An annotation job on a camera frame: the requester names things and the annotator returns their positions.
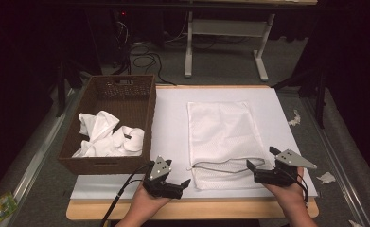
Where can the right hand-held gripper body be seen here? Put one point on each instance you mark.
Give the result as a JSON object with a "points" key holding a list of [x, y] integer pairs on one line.
{"points": [[277, 176]]}

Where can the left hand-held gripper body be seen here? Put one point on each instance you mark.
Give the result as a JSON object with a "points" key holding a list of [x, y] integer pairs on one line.
{"points": [[159, 186]]}

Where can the white mesh laundry bag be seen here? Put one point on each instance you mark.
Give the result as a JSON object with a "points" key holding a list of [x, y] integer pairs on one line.
{"points": [[223, 132]]}

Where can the white shirt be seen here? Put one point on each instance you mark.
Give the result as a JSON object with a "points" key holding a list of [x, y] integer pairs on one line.
{"points": [[105, 138]]}

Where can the brown wicker basket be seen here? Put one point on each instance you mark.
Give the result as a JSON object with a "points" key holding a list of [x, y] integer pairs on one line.
{"points": [[127, 104]]}

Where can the person's left hand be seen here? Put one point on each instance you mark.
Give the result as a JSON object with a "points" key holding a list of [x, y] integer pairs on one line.
{"points": [[146, 203]]}

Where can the person's right hand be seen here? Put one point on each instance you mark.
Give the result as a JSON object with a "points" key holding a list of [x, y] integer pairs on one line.
{"points": [[291, 197]]}

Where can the white board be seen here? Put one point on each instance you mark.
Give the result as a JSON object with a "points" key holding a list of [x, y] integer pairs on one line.
{"points": [[170, 126]]}

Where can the crumpled white paper scrap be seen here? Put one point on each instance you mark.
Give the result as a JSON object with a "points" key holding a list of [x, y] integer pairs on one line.
{"points": [[295, 119], [354, 223], [326, 178]]}

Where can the black stand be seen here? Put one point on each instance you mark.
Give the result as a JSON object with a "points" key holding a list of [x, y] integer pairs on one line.
{"points": [[320, 94], [61, 85]]}

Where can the metal floor rail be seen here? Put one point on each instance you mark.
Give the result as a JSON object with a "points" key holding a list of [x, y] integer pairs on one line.
{"points": [[334, 157], [37, 157]]}

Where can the white metal desk frame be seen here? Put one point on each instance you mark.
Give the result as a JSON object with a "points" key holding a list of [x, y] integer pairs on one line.
{"points": [[189, 47]]}

